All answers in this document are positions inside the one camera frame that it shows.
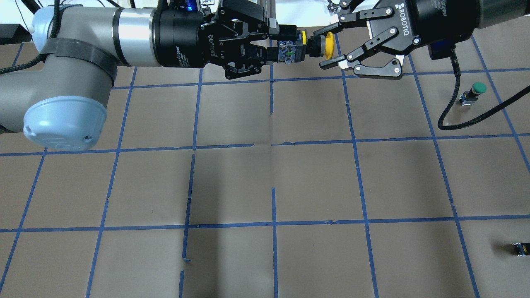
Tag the yellow push button switch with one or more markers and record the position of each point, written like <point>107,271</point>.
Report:
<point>294,51</point>

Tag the green push button switch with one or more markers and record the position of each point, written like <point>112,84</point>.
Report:
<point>470,97</point>

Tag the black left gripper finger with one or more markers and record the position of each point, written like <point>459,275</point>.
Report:
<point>282,32</point>
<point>266,54</point>

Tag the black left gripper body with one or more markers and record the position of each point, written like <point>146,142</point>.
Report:
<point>179,38</point>

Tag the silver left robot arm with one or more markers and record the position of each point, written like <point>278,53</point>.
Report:
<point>63,105</point>

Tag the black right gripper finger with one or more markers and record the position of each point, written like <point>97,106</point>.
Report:
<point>353,20</point>
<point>364,58</point>

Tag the small black switch block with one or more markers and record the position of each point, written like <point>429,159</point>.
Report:
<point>521,249</point>

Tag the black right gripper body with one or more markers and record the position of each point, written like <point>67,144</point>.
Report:
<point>439,14</point>

